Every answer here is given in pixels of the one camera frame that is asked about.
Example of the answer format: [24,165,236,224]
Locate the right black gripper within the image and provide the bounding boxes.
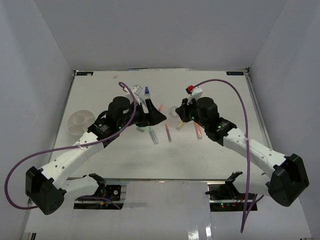
[176,96,208,129]

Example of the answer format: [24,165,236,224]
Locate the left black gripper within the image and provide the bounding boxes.
[118,99,167,130]

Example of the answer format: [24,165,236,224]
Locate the yellow highlighter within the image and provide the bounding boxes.
[175,121,185,131]

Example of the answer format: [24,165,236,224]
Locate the green marker cap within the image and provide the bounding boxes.
[136,127,145,133]

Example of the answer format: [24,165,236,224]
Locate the pink highlighter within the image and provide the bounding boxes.
[194,122,203,140]

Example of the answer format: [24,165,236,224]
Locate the green marker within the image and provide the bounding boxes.
[148,127,159,145]

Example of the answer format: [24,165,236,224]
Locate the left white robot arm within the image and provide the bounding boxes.
[25,96,167,215]

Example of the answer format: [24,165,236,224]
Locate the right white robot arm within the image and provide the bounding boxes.
[175,97,310,207]

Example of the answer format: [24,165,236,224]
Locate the orange pencil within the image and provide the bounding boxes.
[158,104,163,112]

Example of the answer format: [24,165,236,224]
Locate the white tape roll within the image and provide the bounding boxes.
[169,106,179,118]

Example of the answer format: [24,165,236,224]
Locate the pink red pen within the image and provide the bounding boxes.
[165,124,172,143]

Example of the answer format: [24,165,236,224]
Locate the small bottle blue cap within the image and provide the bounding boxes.
[144,86,151,99]

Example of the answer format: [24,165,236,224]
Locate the white divided round container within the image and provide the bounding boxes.
[66,110,96,136]

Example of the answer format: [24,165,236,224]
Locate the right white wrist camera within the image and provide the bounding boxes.
[185,85,203,105]

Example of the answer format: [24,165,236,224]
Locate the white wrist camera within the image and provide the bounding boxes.
[130,84,145,104]
[185,85,203,105]

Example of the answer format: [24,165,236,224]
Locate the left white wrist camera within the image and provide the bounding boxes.
[130,84,145,104]

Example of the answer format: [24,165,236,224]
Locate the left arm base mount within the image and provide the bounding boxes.
[73,173,126,210]

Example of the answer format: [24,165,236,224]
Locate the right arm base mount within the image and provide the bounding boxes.
[205,171,245,213]

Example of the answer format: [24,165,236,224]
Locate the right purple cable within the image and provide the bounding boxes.
[192,78,259,233]

